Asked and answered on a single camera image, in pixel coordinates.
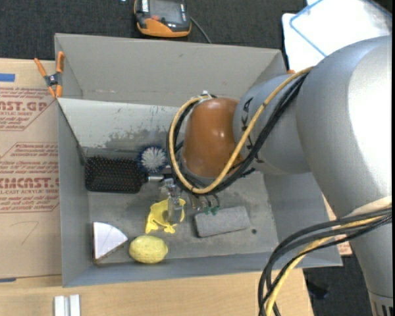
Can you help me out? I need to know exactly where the yellow lemon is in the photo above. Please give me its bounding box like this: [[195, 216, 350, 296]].
[[128, 235, 169, 265]]

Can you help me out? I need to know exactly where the yellow rubber toy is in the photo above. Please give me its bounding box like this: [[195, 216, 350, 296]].
[[144, 197, 187, 235]]

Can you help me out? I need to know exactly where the black paddle hairbrush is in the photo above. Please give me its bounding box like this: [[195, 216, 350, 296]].
[[84, 155, 166, 194]]

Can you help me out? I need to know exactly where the brown cardboard board red print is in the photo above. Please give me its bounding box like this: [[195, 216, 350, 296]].
[[0, 57, 352, 284]]

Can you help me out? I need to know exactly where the grey metal bin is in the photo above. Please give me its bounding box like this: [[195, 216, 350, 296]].
[[54, 33, 344, 288]]

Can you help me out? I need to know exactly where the grey stone block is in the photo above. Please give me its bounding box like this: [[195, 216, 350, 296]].
[[194, 205, 252, 238]]

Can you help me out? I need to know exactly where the white quarter-round wedge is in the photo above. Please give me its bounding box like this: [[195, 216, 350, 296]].
[[92, 221, 130, 266]]

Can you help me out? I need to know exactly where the blue and white round brush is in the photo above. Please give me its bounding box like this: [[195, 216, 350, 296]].
[[138, 145, 169, 174]]

